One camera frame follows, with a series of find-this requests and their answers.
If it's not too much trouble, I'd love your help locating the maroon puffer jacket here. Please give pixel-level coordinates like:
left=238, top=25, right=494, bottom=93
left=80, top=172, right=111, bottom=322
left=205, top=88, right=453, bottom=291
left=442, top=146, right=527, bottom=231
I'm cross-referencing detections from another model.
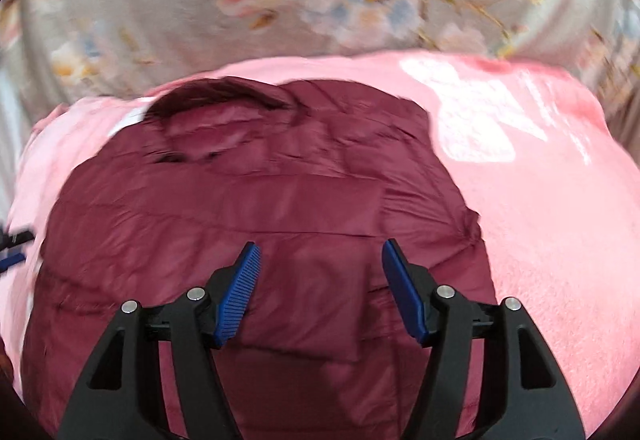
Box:
left=22, top=78, right=496, bottom=439

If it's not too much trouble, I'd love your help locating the grey floral bed sheet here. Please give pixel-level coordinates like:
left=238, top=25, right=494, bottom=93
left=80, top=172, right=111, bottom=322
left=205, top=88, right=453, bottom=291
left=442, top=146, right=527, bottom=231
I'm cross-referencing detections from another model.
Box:
left=1, top=0, right=639, bottom=148

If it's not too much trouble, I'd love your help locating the pink fleece blanket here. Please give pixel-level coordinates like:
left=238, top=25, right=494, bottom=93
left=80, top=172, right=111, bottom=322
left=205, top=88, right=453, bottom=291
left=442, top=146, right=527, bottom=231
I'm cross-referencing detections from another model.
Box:
left=1, top=51, right=639, bottom=434

